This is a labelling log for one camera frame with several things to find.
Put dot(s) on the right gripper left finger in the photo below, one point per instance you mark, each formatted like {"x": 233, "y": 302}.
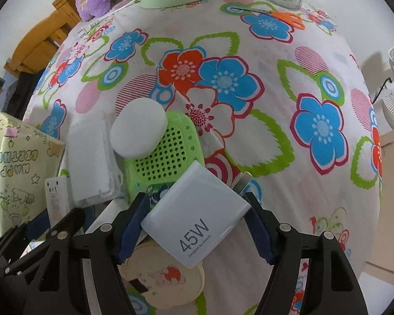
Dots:
{"x": 129, "y": 226}

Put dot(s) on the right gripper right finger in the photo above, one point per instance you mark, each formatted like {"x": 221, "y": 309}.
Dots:
{"x": 258, "y": 229}

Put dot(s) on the white rectangular block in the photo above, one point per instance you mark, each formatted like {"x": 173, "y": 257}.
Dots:
{"x": 109, "y": 214}

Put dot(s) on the beige round bear compact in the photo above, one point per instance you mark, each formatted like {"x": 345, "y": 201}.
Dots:
{"x": 161, "y": 279}

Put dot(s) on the white 45W charger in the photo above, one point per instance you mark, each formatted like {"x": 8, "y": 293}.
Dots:
{"x": 194, "y": 215}

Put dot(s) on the small white labelled box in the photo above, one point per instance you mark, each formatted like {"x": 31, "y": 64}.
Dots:
{"x": 58, "y": 195}

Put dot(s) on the white round sponge puff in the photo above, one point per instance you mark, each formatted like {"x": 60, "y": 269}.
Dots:
{"x": 138, "y": 128}

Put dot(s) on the white tissue pack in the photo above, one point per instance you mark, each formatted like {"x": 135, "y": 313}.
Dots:
{"x": 94, "y": 173}

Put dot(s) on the green perforated speaker case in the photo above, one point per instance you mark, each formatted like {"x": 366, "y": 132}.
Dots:
{"x": 157, "y": 172}

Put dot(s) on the floral tablecloth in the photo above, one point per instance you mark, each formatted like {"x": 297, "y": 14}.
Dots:
{"x": 288, "y": 106}

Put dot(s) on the yellow cartoon storage box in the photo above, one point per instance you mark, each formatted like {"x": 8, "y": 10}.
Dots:
{"x": 28, "y": 157}

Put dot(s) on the black clothing on chair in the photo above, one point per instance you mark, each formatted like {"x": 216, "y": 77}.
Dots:
{"x": 20, "y": 93}

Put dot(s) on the wooden chair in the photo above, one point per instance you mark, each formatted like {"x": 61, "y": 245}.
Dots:
{"x": 42, "y": 42}

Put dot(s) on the orange handled scissors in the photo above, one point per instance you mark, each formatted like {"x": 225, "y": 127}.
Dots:
{"x": 289, "y": 18}

